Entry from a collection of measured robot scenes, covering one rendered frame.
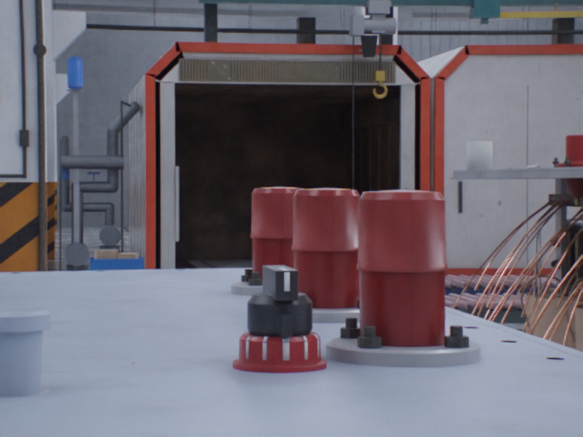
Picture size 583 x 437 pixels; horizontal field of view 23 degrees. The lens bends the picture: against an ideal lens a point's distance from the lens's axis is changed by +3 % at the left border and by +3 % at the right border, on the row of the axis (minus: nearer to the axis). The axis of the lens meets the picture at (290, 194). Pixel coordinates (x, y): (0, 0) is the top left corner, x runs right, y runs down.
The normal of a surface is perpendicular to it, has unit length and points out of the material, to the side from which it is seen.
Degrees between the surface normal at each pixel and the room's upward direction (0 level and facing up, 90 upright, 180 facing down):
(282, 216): 89
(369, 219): 89
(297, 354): 88
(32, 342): 90
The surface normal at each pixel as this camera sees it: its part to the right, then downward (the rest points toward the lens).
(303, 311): 0.68, 0.00
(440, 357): 0.39, 0.01
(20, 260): 0.16, 0.01
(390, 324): -0.37, 0.02
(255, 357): -0.60, -0.02
